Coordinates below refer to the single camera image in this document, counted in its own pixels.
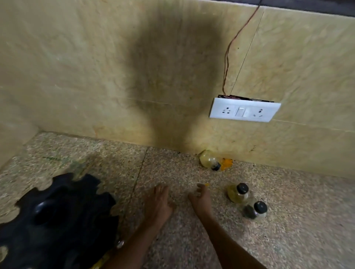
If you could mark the person's right hand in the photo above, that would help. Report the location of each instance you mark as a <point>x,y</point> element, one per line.
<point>203,203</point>

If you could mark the person's left hand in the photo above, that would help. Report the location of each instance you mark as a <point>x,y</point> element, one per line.
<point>157,206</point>

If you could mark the person's right thumb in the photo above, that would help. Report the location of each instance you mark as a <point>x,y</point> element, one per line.
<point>191,197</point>

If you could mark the person's left fingers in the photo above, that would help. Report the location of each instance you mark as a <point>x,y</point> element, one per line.
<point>161,190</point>

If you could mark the person's left forearm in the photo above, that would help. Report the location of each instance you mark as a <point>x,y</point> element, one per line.
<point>133,246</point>

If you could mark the person's right forearm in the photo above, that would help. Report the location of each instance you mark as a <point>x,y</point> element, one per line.
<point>224,244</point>

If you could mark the tipped-over jar with pale contents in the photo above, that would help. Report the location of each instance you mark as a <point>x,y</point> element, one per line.
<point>208,160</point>

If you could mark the jar with yellow contents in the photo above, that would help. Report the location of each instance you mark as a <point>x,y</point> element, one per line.
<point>238,192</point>

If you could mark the orange lid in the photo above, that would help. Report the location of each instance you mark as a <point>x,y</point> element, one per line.
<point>226,163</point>

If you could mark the jar with dark contents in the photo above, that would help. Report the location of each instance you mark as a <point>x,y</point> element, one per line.
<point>255,210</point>

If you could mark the yellow object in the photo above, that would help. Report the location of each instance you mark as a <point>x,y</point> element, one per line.
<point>100,262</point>

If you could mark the black stove burner top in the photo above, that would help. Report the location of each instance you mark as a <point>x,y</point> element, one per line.
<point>58,221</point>

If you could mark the black socket back box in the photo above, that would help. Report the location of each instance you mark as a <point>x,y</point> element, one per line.
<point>244,98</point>

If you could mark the white switch socket plate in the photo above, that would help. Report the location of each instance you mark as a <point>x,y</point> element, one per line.
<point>244,110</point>

